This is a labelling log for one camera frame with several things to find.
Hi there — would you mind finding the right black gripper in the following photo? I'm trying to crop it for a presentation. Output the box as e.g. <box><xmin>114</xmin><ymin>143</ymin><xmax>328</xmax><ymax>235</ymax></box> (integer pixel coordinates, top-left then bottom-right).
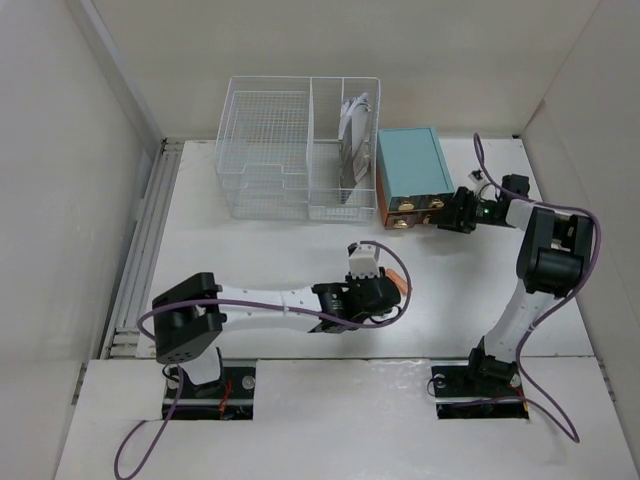
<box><xmin>428</xmin><ymin>185</ymin><xmax>505</xmax><ymax>234</ymax></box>

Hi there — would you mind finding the orange translucent case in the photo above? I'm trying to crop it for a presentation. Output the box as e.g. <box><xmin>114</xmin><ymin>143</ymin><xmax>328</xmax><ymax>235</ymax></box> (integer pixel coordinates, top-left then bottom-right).
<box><xmin>386</xmin><ymin>268</ymin><xmax>409</xmax><ymax>296</ymax></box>

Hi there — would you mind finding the grey setup guide booklet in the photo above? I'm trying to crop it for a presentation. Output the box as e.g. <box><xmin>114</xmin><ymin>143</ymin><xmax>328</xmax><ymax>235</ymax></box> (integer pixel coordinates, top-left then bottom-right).
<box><xmin>338</xmin><ymin>93</ymin><xmax>372</xmax><ymax>204</ymax></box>

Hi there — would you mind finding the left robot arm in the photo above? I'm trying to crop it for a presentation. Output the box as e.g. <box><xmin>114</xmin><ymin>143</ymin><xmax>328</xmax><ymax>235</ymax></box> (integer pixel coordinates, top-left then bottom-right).
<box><xmin>151</xmin><ymin>272</ymin><xmax>402</xmax><ymax>397</ymax></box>

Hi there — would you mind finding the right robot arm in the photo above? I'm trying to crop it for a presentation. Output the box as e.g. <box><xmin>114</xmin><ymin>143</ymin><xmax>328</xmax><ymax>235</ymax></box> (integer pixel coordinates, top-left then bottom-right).
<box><xmin>431</xmin><ymin>187</ymin><xmax>597</xmax><ymax>394</ymax></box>

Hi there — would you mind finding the teal orange drawer cabinet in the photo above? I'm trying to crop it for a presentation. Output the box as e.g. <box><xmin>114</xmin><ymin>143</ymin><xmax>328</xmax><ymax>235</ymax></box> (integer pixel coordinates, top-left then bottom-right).
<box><xmin>376</xmin><ymin>127</ymin><xmax>454</xmax><ymax>230</ymax></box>

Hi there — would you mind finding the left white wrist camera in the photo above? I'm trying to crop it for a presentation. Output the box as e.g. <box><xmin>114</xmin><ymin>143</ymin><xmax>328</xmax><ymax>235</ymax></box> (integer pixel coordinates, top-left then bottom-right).
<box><xmin>346</xmin><ymin>242</ymin><xmax>381</xmax><ymax>281</ymax></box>

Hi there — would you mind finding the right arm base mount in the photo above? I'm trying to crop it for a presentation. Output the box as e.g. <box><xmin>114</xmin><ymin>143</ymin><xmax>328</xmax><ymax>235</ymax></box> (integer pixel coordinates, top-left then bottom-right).
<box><xmin>428</xmin><ymin>348</ymin><xmax>529</xmax><ymax>420</ymax></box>

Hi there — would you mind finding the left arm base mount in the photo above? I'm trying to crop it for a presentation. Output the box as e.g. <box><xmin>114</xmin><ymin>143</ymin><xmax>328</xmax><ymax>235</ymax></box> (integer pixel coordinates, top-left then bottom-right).
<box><xmin>170</xmin><ymin>360</ymin><xmax>257</xmax><ymax>421</ymax></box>

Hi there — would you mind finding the white wire desk organizer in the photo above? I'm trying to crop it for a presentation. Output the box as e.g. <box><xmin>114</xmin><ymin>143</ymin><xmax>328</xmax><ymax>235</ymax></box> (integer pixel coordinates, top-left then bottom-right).
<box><xmin>214</xmin><ymin>76</ymin><xmax>381</xmax><ymax>224</ymax></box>

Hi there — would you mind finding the aluminium rail frame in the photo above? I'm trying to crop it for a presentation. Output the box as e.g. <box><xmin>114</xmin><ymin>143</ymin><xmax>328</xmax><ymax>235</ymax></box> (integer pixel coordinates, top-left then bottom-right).
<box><xmin>97</xmin><ymin>138</ymin><xmax>184</xmax><ymax>360</ymax></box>

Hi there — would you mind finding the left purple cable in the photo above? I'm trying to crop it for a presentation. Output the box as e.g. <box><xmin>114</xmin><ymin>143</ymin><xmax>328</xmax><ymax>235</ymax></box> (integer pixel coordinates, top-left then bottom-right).
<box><xmin>114</xmin><ymin>240</ymin><xmax>414</xmax><ymax>480</ymax></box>

